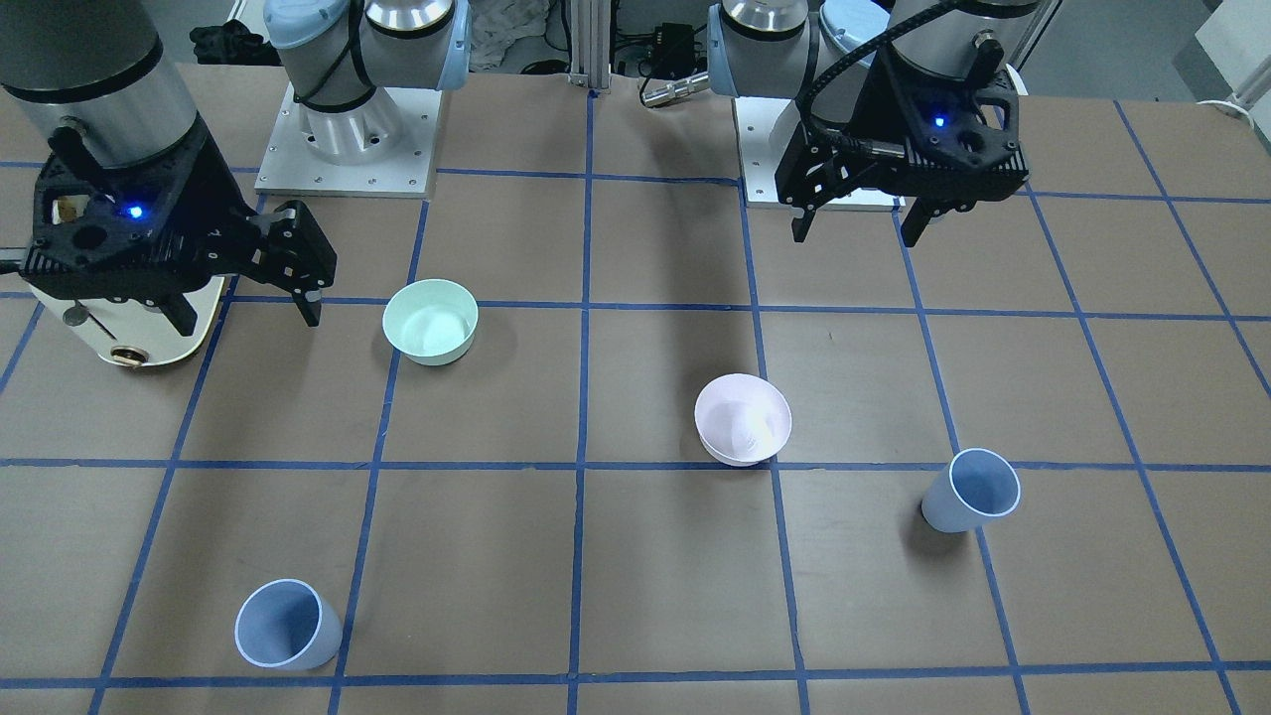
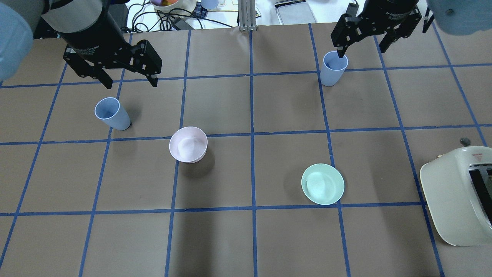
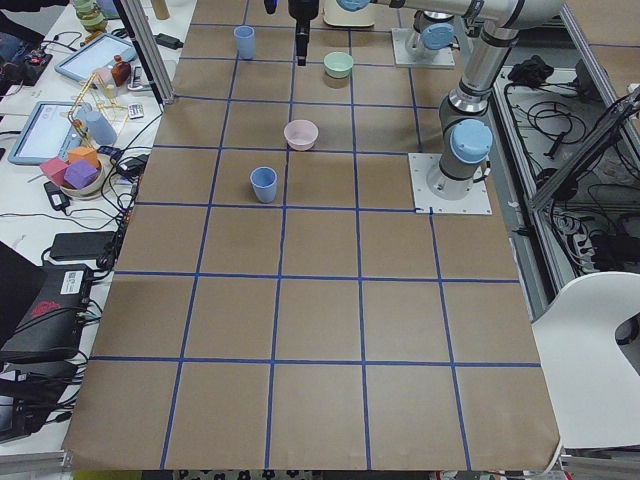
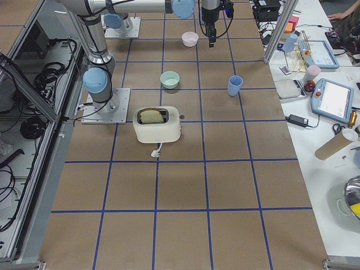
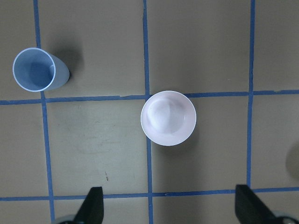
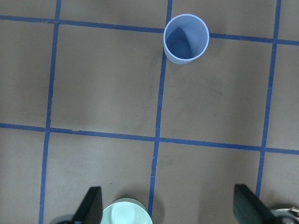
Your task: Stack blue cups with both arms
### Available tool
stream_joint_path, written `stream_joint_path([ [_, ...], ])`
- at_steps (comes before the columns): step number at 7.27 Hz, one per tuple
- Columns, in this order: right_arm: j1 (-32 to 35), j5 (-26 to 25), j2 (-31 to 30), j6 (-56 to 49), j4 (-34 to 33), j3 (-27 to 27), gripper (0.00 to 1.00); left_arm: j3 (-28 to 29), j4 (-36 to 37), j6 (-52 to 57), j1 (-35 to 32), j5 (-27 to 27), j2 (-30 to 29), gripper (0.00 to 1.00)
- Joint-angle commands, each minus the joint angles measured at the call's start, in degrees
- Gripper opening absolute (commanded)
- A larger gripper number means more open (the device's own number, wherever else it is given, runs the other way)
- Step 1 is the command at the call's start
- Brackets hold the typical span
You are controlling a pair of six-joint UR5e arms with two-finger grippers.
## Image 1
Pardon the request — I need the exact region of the pink bowl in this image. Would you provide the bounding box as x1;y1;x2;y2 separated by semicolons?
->
693;372;793;469

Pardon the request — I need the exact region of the mint green bowl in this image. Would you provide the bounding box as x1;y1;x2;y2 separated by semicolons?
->
381;279;480;366

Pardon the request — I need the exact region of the aluminium frame post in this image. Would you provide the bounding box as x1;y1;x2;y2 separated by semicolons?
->
562;1;614;94

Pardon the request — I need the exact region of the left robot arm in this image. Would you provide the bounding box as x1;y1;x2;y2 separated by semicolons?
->
708;1;1037;246

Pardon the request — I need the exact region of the blue cup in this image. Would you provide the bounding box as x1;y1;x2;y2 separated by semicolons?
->
234;578;344;671
920;448;1023;533

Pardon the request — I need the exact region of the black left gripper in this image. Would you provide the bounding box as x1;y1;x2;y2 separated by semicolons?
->
775;38;1030;248

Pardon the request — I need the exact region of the cream white toaster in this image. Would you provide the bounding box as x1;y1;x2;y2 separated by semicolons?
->
31;277;226;367

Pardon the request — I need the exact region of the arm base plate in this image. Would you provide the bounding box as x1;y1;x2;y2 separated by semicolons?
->
733;97;907;212
254;86;447;199

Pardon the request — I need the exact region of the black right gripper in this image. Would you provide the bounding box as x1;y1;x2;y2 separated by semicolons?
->
20;118;337;337

